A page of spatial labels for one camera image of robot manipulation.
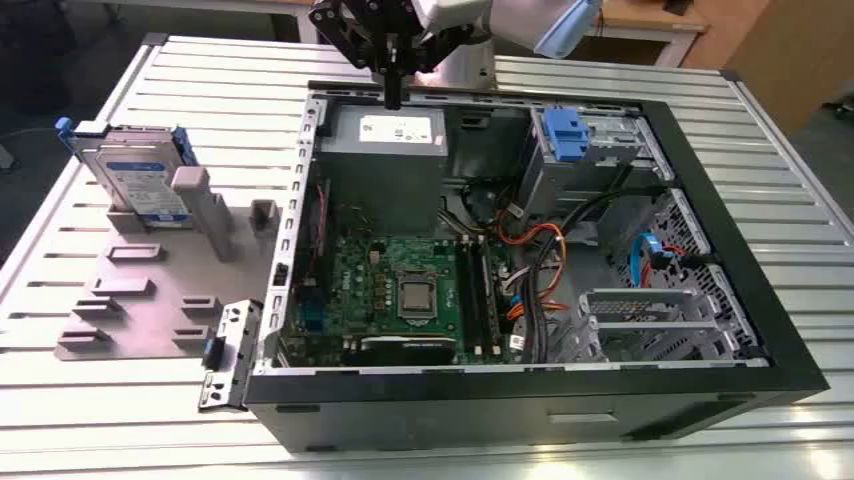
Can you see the metal bracket with blue latch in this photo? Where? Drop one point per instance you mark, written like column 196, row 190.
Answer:
column 237, row 320

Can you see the grey power supply unit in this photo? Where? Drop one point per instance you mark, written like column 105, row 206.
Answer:
column 381, row 185

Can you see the black RAM slot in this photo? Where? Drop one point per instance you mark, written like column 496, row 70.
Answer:
column 489, row 300
column 468, row 300

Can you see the hard disk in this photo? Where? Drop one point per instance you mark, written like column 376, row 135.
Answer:
column 141, row 185

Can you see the silver disk bay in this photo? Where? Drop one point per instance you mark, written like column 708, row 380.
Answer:
column 655, row 325

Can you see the green motherboard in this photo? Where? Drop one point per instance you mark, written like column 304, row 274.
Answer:
column 354, row 260

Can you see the CPU socket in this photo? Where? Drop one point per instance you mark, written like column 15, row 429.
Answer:
column 420, row 320

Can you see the blue plastic drive latch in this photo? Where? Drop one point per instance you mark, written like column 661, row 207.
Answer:
column 564, row 135

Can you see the silver drive cage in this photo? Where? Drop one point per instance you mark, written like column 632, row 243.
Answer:
column 581, row 180

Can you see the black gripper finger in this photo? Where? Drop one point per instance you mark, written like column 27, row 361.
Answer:
column 444, row 50
column 341, row 30

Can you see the silver CPU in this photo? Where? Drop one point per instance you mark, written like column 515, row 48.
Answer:
column 416, row 295

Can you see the black PC case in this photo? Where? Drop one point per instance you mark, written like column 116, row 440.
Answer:
column 468, row 415

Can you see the wooden desk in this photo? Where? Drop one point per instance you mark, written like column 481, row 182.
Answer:
column 668, row 20

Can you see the grey parts rack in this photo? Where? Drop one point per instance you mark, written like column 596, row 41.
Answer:
column 154, row 320

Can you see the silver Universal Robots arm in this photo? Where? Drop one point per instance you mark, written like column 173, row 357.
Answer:
column 468, row 65

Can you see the black graphics card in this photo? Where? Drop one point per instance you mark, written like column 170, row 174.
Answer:
column 401, row 350

